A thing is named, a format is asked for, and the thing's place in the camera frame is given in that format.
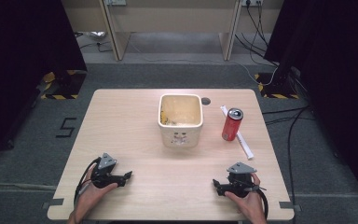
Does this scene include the left hand-held gripper cable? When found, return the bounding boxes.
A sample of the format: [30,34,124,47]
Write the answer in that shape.
[73,157,103,204]

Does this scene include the white wall socket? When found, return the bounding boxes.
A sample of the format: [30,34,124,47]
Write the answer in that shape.
[241,0,264,7]

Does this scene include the black stand base hazard tape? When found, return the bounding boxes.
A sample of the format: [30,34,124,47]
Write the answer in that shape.
[255,72,301,100]
[40,69,87,101]

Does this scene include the black socket cables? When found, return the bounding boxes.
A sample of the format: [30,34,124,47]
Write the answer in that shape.
[233,3,280,68]

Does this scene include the person's right hand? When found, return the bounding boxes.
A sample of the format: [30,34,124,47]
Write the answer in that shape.
[224,173,267,222]

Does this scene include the right hand-held gripper cable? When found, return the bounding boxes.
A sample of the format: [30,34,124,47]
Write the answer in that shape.
[255,187,269,219]

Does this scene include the cream square plastic bin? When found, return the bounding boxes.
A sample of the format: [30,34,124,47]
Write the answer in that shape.
[158,93,204,148]

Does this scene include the thin black floor cable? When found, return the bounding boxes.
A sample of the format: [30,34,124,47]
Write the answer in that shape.
[78,40,114,53]

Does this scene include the hand-held gripper cable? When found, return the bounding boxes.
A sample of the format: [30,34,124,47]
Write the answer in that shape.
[255,187,269,219]
[73,157,103,204]

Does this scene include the grey tape piece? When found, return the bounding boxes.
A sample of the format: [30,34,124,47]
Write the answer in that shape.
[278,201,302,213]
[41,198,65,210]

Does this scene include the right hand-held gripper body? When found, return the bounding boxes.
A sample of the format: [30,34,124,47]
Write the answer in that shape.
[226,161,261,199]

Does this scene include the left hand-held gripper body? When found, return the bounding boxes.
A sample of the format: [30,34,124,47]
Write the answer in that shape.
[90,152,121,189]

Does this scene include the white paper-wrapped stick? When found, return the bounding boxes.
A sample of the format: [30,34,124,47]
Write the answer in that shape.
[219,105,255,161]

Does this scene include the black curtain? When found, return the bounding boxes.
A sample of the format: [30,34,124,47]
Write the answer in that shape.
[263,0,358,213]
[0,0,88,167]

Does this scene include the red drink can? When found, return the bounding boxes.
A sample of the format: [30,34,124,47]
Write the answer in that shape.
[221,107,244,142]

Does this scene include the paired black floor cables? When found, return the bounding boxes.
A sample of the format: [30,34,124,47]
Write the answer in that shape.
[261,105,317,126]

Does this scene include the white power strip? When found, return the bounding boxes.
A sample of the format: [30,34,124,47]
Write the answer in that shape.
[103,0,128,7]

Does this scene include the light wooden desk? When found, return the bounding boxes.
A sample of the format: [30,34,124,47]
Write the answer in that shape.
[98,0,242,63]

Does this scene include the long black floor cable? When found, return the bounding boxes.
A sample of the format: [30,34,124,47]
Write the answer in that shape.
[286,105,310,224]

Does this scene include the person's left hand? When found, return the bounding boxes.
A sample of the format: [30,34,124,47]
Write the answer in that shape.
[73,172,118,219]

